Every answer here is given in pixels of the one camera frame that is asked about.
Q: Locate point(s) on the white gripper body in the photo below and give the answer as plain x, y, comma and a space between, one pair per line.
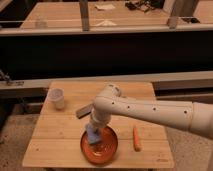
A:
99, 119

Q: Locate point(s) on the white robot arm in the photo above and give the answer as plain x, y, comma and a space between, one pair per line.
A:
193, 117

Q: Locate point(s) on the orange ceramic bowl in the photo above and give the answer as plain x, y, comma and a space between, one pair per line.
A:
102, 152

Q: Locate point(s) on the grey rectangular block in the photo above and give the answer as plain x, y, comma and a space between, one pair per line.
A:
84, 111

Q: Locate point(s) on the orange carrot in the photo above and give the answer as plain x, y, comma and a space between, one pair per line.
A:
136, 140

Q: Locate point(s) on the clear plastic cup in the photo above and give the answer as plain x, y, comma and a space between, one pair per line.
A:
56, 97

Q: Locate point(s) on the folded white paper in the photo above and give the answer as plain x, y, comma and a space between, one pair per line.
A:
106, 23

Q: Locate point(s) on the white paper sheet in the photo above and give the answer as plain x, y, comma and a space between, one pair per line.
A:
105, 7

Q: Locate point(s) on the metal clamp bracket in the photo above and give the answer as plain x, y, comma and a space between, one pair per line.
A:
7, 81

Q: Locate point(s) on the grey metal post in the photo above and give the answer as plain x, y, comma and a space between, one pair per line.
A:
84, 12
177, 6

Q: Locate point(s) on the grey metal post right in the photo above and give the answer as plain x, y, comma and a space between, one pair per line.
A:
177, 6

